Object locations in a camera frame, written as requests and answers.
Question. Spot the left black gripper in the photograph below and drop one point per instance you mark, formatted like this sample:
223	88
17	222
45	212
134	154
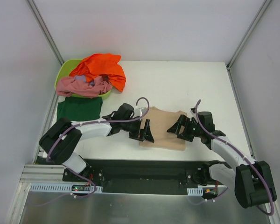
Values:
138	129

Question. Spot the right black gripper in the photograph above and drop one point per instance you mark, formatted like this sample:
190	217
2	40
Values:
185	130

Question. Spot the beige t-shirt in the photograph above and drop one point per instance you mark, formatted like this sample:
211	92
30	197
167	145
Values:
160	122

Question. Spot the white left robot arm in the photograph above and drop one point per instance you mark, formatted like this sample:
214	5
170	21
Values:
60	141

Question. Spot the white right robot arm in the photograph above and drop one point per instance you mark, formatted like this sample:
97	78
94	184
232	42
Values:
251	180

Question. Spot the folded dark green t-shirt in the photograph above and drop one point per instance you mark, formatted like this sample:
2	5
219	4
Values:
79	109

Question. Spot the orange t-shirt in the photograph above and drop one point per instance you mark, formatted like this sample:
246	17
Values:
102	65

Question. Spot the lavender t-shirt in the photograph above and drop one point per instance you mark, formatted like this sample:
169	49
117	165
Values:
84	79

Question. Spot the pink red t-shirt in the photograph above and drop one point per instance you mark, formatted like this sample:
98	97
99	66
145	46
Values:
67	86

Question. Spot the lime green plastic basket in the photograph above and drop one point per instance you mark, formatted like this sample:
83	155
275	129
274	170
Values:
67	68

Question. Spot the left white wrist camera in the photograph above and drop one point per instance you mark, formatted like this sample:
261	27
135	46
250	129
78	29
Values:
142	110

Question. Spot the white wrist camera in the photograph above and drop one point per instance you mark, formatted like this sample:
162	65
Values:
142	110
193	109

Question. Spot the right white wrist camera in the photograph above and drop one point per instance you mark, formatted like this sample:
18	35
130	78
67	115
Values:
193	109

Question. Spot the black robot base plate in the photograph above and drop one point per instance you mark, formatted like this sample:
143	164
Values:
143	177

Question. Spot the right white cable duct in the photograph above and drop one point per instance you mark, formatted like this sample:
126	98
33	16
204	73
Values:
195	191

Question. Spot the white cable duct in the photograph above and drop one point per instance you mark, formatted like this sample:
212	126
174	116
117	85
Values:
64	188
195	191

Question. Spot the right aluminium table rail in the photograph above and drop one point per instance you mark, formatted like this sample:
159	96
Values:
251	152

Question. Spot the right aluminium frame post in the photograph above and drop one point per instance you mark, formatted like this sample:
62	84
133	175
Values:
256	20

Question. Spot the aluminium frame post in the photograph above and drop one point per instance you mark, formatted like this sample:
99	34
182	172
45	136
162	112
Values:
45	30
256	20

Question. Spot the front aluminium cross rail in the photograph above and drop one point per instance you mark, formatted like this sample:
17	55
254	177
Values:
34	173

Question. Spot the left white cable duct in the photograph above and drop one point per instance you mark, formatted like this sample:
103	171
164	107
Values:
64	188

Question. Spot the left aluminium frame post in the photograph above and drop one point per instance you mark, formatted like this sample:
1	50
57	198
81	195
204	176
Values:
45	30

